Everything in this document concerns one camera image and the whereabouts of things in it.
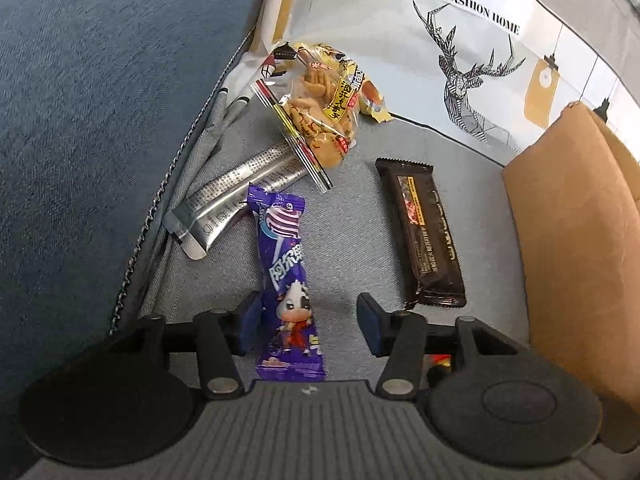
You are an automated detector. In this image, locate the dark brown chocolate bar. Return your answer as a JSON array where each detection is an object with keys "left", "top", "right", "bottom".
[{"left": 374, "top": 157, "right": 467, "bottom": 311}]

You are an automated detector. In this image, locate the silver sachet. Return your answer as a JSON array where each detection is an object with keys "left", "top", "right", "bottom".
[
  {"left": 162, "top": 142, "right": 292, "bottom": 241},
  {"left": 180, "top": 156, "right": 309, "bottom": 261}
]

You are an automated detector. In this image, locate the purple candy packet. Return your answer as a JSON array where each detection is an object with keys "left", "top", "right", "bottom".
[{"left": 247, "top": 182, "right": 327, "bottom": 382}]

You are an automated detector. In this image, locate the yellow snack packet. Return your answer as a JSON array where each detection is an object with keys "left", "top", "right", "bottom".
[{"left": 289, "top": 41, "right": 392, "bottom": 124}]

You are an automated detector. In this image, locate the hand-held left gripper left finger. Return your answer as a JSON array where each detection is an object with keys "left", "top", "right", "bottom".
[{"left": 102, "top": 291, "right": 264, "bottom": 402}]

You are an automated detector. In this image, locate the clear biscuit bag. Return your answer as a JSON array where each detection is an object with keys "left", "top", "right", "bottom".
[{"left": 249, "top": 42, "right": 362, "bottom": 194}]

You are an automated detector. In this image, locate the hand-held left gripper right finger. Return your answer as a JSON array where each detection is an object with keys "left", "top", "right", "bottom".
[{"left": 356, "top": 292, "right": 528, "bottom": 402}]

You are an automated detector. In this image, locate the cardboard box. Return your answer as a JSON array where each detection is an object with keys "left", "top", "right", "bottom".
[{"left": 502, "top": 101, "right": 640, "bottom": 455}]

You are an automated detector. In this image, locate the long red snack box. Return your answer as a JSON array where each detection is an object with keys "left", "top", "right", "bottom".
[{"left": 425, "top": 352, "right": 454, "bottom": 386}]

